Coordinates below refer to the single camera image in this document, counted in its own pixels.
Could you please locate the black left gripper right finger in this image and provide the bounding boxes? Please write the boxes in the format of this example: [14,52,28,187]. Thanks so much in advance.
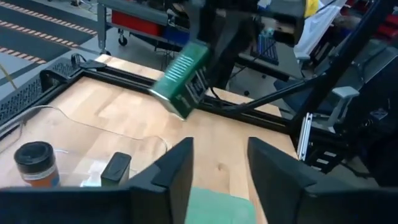
[247,136,398,224]

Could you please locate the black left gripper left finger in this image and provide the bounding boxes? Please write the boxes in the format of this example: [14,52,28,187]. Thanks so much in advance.
[0,136,195,224]

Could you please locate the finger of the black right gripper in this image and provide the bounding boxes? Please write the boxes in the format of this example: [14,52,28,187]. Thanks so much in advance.
[186,0,208,44]
[206,15,259,90]

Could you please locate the black-lid orange-label spice jar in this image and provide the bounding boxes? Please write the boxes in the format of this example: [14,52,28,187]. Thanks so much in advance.
[13,141,61,189]

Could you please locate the blue storage bin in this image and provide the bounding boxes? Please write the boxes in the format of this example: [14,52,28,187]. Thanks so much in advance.
[161,26,191,45]

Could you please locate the teal plastic bin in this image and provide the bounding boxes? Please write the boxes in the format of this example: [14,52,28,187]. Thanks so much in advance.
[185,185,257,224]

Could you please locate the red storage bin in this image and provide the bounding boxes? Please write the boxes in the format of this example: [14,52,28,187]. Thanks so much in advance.
[111,10,163,37]

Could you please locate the person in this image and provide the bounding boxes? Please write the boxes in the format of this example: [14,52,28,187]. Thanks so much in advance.
[294,0,361,60]

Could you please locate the clear plastic bin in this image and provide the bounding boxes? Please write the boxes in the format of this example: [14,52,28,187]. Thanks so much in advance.
[0,105,169,188]

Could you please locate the dark mat orange striped edge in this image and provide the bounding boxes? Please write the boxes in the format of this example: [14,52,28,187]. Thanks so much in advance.
[0,0,98,66]

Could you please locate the black perforated computer tower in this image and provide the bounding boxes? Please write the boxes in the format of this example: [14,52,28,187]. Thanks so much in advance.
[0,57,83,127]

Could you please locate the black aluminium table frame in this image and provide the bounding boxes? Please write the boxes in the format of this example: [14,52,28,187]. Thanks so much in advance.
[39,58,323,136]

